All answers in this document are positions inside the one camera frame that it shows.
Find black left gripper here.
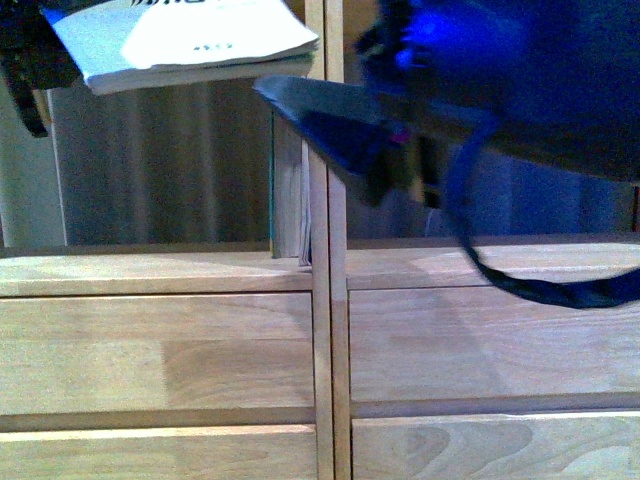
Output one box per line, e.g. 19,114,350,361
1,1,80,138

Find white light-blue paperback book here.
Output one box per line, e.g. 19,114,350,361
41,1,319,95

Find grey book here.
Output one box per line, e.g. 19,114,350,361
254,75,429,206

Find left wooden shelf unit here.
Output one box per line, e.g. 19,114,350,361
0,0,335,480

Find wooden shelf unit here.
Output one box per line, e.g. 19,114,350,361
0,0,335,480
324,0,640,480

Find right wooden shelf unit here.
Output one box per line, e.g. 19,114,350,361
324,0,640,480

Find grey curtain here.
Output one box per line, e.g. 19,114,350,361
1,81,271,247

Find upright teal-spined book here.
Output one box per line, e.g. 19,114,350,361
269,113,311,267

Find upper left wooden drawer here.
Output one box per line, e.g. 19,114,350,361
1,293,313,415

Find wooden drawer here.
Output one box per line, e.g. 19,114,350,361
1,425,317,479
349,287,639,403
1,293,313,415
352,412,639,479

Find lower left wooden drawer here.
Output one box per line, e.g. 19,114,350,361
1,425,317,479

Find upper right wooden drawer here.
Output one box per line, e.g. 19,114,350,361
349,287,639,403

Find lower right wooden drawer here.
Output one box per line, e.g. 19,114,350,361
352,412,639,479

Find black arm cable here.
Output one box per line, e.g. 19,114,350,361
441,114,640,310

